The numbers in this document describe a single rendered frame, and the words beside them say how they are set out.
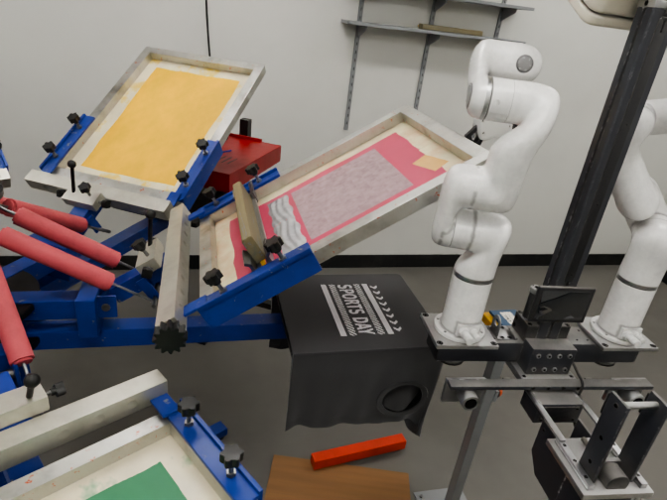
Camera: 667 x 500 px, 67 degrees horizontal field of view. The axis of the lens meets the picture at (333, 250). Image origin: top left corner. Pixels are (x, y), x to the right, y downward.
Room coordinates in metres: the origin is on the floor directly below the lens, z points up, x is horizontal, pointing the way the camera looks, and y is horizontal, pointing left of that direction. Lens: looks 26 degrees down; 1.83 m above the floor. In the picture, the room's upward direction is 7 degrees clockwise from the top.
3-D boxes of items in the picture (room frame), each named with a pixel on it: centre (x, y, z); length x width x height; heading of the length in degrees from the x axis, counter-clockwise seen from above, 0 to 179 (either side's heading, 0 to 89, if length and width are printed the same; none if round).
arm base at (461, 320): (1.06, -0.34, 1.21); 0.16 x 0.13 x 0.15; 11
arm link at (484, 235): (1.07, -0.33, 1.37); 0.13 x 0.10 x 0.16; 86
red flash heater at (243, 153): (2.47, 0.65, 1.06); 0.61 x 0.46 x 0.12; 166
